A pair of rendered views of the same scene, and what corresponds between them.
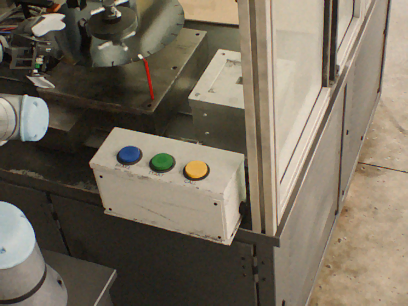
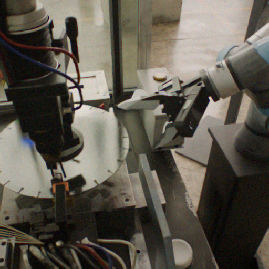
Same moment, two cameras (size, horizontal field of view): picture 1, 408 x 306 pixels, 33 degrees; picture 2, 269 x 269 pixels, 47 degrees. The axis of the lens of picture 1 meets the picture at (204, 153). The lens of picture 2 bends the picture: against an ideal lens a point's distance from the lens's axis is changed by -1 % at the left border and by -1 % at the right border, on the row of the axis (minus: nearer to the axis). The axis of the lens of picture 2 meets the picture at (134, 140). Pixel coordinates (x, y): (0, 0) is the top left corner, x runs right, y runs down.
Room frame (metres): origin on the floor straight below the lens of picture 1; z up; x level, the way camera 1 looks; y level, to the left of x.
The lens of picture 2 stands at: (1.57, 0.72, 1.46)
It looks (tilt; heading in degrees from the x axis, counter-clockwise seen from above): 42 degrees down; 232
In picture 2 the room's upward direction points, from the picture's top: straight up
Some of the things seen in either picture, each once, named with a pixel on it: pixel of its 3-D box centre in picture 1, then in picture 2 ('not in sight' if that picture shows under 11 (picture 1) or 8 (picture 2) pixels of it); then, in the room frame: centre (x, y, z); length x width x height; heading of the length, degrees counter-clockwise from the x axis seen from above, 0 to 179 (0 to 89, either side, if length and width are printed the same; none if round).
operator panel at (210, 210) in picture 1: (170, 185); (159, 106); (0.95, 0.07, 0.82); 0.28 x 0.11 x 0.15; 63
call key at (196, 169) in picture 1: (196, 171); (159, 77); (0.91, 0.02, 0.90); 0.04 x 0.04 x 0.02
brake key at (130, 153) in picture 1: (129, 156); not in sight; (0.97, 0.14, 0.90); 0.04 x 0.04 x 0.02
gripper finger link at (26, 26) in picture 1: (30, 31); (159, 101); (1.18, 0.31, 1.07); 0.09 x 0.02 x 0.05; 142
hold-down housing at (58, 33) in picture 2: not in sight; (57, 75); (1.38, 0.25, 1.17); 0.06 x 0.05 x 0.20; 54
